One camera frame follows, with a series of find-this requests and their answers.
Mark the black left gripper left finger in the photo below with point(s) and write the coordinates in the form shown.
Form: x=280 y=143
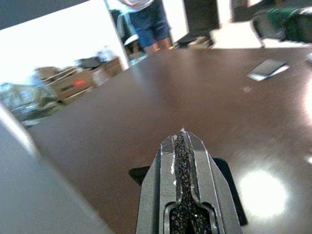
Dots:
x=156 y=195

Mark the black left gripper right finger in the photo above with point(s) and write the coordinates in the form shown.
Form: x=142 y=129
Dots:
x=207 y=195

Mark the black key fob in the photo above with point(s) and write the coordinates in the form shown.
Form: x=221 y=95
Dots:
x=223 y=168

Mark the light grey foreground panel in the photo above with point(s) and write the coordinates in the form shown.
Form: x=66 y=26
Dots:
x=29 y=185

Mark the brown cardboard box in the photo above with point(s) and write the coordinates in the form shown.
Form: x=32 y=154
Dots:
x=73 y=85

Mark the white paper sheet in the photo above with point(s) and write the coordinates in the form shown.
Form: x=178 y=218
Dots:
x=280 y=72

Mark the clear plastic water bottle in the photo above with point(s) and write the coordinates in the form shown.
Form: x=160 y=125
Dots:
x=105 y=53

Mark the crumpled grey plastic bag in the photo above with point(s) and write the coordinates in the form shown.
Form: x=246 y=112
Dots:
x=26 y=102

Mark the person in blue shorts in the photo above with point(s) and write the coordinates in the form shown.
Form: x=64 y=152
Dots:
x=151 y=22

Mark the black cabinet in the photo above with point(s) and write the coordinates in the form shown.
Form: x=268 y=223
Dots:
x=201 y=17

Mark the green and black bag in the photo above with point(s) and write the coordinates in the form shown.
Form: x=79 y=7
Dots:
x=285 y=24

